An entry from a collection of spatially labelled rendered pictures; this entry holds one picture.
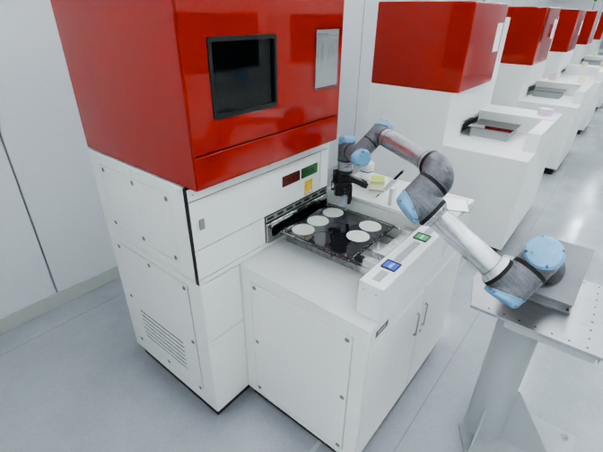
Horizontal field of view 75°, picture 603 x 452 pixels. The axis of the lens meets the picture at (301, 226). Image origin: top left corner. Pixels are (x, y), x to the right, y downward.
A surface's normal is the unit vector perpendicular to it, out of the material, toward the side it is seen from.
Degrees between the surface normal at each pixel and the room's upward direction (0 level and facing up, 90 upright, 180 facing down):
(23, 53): 90
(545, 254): 40
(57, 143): 90
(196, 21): 90
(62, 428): 0
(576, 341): 0
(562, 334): 0
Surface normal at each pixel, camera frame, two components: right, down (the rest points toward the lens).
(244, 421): 0.01, -0.88
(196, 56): 0.78, 0.31
